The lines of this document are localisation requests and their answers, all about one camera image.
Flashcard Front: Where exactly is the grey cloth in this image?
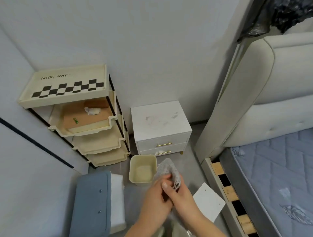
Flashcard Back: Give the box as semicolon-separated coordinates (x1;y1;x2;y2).
153;157;182;191

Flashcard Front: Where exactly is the blue quilted mattress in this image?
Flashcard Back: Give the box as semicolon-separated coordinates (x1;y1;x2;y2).
219;127;313;237

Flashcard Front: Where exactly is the white storage box blue lid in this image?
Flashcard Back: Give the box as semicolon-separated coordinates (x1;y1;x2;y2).
68;171;127;237

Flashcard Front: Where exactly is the person's left forearm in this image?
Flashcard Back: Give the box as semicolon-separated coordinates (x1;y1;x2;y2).
125;207;171;237

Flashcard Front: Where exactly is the white board panel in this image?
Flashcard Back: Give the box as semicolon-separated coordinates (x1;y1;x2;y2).
192;182;226;223

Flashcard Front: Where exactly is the white bedside table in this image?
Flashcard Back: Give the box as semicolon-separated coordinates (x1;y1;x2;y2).
130;100;193;157

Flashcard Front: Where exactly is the person's right hand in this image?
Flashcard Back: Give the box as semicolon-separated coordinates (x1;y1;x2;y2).
162;180;197;218

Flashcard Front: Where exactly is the cream plastic waste bin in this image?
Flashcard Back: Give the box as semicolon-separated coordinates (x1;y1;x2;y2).
129;155;157;187

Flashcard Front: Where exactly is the black lace garment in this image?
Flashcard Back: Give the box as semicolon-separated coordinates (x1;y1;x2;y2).
236;0;313;44

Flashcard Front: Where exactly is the crumpled white wrapper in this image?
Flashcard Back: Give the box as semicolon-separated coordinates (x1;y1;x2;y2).
84;106;101;116

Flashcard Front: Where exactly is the person's right forearm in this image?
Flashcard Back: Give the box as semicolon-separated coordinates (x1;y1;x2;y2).
175;206;222;237

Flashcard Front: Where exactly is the cream tiered storage rack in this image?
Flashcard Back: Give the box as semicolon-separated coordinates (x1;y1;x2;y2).
17;64;131;169

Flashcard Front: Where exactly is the person's left hand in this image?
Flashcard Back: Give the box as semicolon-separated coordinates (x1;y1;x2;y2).
143;174;173;218

